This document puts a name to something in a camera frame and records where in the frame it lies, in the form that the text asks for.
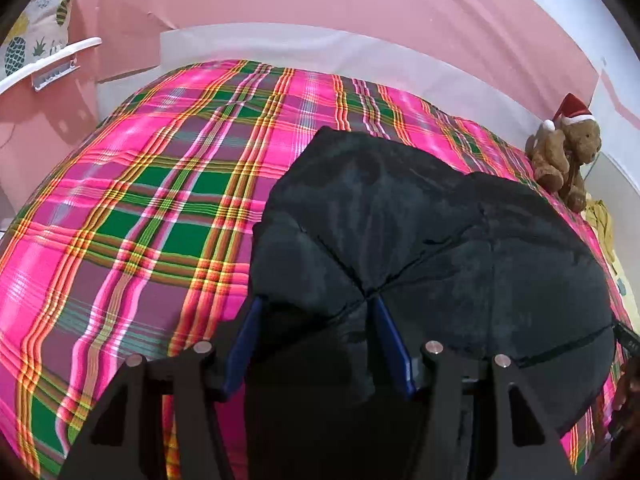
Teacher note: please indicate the white bed sheet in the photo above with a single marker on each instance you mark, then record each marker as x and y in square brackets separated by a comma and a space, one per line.
[350, 55]

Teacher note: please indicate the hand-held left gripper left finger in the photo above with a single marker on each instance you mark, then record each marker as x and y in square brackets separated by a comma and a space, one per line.
[244, 347]

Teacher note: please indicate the yellow cloth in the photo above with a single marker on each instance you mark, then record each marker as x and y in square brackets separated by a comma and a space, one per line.
[602, 225]

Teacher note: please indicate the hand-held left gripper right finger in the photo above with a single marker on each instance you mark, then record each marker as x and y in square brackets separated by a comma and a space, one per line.
[392, 345]

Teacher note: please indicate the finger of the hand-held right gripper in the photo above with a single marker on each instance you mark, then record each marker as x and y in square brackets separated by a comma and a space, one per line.
[629, 337]

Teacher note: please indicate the pineapple print pillow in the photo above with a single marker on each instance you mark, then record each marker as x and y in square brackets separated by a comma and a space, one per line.
[35, 30]

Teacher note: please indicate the dark navy jacket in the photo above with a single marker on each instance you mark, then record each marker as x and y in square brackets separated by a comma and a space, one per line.
[425, 240]

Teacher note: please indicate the pink plaid blanket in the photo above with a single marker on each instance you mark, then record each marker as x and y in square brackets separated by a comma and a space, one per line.
[125, 200]

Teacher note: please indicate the person's right hand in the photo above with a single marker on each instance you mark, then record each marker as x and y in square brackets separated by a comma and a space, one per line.
[627, 385]

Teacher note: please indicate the brown teddy bear santa hat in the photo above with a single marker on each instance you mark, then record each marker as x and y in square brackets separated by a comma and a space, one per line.
[562, 155]

